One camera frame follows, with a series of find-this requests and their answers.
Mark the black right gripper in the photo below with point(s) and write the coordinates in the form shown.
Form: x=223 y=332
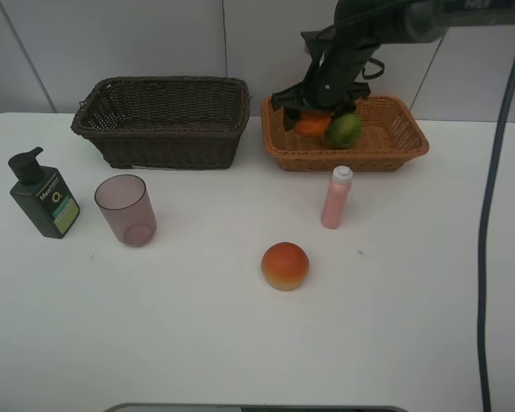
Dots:
x=330 y=84

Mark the orange peeled mandarin toy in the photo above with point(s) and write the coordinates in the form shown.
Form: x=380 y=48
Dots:
x=312 y=124

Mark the green lime fruit toy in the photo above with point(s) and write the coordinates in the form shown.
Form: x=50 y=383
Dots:
x=343 y=131

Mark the pink bottle white cap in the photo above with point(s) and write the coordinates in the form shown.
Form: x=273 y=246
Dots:
x=337 y=193

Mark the red yellow peach toy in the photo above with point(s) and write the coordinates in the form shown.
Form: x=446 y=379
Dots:
x=285 y=266

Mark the translucent purple plastic cup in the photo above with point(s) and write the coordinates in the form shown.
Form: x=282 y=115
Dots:
x=125 y=204

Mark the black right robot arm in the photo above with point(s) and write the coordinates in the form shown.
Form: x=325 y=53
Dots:
x=408 y=22

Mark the light orange wicker basket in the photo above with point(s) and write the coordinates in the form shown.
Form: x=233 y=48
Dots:
x=389 y=138

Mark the dark brown wicker basket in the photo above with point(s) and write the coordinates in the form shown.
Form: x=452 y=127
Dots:
x=165 y=122

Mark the dark green pump bottle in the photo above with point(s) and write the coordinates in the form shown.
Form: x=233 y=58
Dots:
x=43 y=195

